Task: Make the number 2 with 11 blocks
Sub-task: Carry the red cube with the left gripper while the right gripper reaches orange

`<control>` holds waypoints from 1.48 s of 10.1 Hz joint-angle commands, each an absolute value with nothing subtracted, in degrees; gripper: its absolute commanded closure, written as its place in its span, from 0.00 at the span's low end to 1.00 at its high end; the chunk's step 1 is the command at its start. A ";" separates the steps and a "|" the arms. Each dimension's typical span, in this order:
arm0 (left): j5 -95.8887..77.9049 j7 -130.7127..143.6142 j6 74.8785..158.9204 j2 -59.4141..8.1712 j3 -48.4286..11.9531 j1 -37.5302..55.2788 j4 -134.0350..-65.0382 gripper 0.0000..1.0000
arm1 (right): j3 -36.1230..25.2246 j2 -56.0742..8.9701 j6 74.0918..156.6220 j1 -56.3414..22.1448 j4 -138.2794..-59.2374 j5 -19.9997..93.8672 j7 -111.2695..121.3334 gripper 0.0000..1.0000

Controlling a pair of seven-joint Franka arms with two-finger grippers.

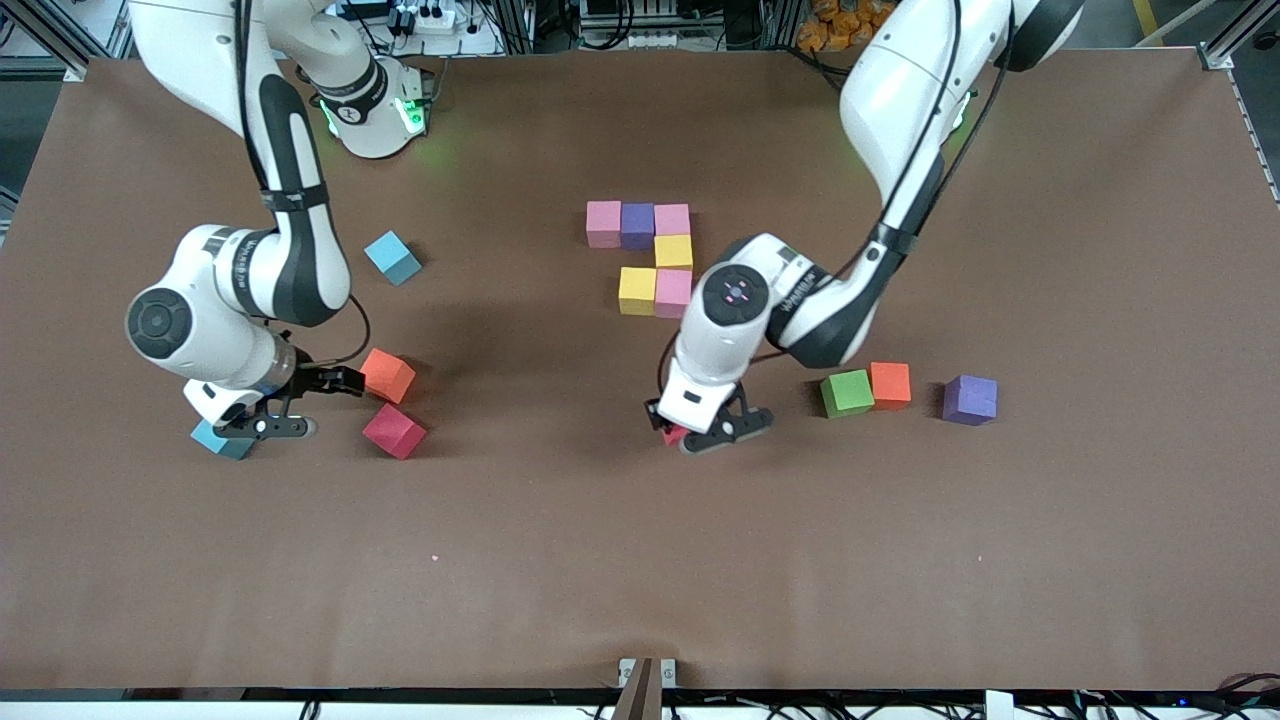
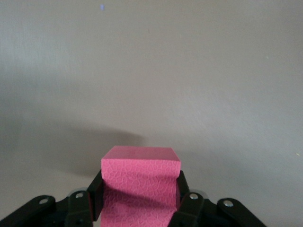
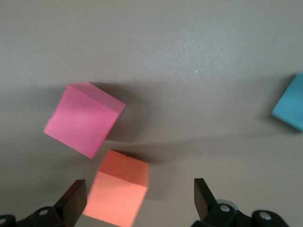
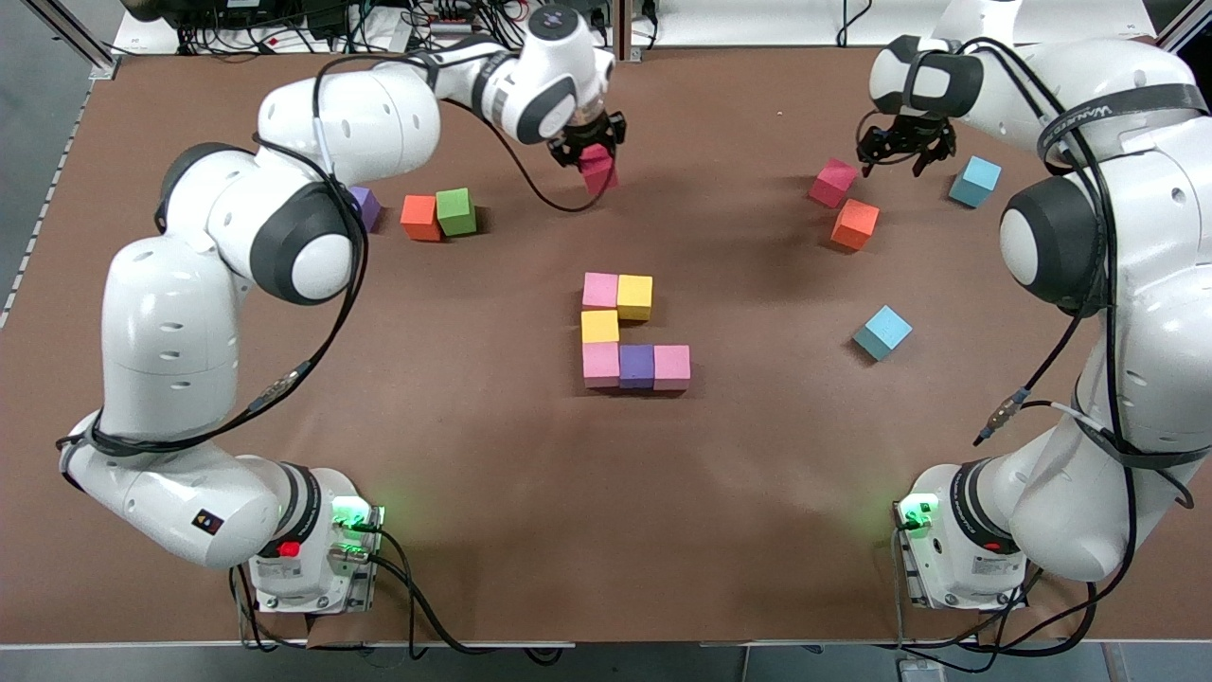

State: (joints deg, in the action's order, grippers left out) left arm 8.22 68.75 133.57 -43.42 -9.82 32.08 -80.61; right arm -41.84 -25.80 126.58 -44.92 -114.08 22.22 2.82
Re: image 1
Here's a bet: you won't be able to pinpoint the green foam cube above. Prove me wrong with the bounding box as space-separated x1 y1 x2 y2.
820 369 876 419

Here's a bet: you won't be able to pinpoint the orange snack bags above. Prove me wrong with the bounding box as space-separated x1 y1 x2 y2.
797 0 896 53

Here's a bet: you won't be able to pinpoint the aluminium frame profile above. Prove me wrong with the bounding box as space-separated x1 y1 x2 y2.
0 0 136 83
1190 0 1280 71

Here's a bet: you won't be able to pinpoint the orange foam cube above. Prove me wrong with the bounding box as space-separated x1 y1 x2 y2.
868 361 913 411
358 347 417 405

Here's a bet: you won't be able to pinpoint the metal bracket with brown post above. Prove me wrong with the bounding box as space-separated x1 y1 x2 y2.
610 656 679 720

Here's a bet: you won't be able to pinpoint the blue foam cube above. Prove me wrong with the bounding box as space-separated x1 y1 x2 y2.
363 230 423 287
190 418 256 461

